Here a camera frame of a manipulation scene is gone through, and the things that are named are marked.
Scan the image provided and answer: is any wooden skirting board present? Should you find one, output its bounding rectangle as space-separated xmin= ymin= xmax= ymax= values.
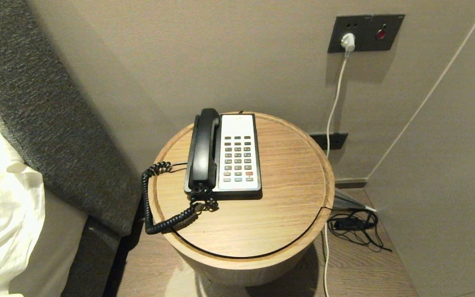
xmin=335 ymin=178 xmax=368 ymax=189

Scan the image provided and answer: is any black telephone handset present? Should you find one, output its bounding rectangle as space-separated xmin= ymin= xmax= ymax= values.
xmin=187 ymin=108 xmax=221 ymax=195

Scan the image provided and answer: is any white power cable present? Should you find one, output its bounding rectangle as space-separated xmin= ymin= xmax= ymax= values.
xmin=323 ymin=52 xmax=350 ymax=297

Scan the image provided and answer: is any white pillow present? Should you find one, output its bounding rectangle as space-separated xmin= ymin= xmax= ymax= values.
xmin=0 ymin=109 xmax=46 ymax=297

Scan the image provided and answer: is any round wooden side table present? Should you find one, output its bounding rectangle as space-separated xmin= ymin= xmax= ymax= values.
xmin=148 ymin=111 xmax=336 ymax=287

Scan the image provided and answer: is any grey upholstered headboard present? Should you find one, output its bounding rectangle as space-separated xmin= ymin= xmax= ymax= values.
xmin=0 ymin=0 xmax=143 ymax=238

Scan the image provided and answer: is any white power plug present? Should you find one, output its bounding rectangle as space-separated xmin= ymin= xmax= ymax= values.
xmin=341 ymin=33 xmax=356 ymax=57

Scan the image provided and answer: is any black power adapter with cable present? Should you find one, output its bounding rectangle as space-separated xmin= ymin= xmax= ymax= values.
xmin=327 ymin=208 xmax=393 ymax=253

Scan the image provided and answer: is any small dark wall socket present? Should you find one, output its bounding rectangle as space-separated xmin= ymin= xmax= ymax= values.
xmin=310 ymin=132 xmax=348 ymax=150

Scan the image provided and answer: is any dark grey red button plate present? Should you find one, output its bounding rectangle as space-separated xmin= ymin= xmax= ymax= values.
xmin=362 ymin=14 xmax=405 ymax=51

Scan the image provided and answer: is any dark grey wall outlet plate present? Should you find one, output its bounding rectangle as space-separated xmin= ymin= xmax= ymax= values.
xmin=327 ymin=15 xmax=372 ymax=53

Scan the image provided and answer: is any dark grey bed base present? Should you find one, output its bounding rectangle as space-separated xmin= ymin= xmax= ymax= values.
xmin=62 ymin=214 xmax=122 ymax=297

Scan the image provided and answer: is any black and white telephone base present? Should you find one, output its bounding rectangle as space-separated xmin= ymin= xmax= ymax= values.
xmin=184 ymin=112 xmax=263 ymax=201

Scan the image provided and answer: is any beige bed mattress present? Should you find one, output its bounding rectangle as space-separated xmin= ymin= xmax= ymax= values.
xmin=9 ymin=188 xmax=89 ymax=297

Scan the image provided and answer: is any black phone cord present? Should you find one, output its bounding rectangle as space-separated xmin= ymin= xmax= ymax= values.
xmin=141 ymin=161 xmax=220 ymax=236

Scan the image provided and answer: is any transparent folded umbrella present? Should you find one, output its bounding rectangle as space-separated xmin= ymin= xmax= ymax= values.
xmin=332 ymin=189 xmax=377 ymax=213

